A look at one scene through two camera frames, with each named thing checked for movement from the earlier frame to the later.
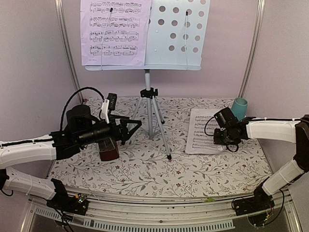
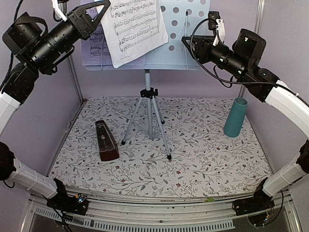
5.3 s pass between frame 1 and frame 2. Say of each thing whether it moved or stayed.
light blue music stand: stayed
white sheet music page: moved
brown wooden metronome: stayed
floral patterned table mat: stayed
